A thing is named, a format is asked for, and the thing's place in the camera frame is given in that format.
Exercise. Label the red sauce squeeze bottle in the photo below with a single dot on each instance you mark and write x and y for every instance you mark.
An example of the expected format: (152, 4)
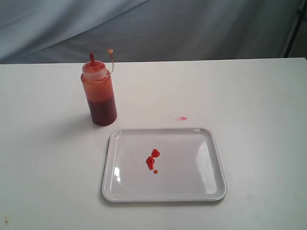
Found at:
(98, 89)

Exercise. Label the red sauce blob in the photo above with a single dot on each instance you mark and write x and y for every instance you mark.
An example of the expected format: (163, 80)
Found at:
(150, 161)

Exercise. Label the white rectangular tray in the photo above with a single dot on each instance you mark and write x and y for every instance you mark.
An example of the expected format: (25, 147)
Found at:
(189, 166)

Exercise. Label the white backdrop cloth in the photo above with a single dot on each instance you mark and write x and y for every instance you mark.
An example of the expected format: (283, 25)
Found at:
(66, 31)

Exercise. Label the black backdrop stand pole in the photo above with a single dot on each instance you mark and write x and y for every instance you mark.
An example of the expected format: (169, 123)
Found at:
(301, 14)

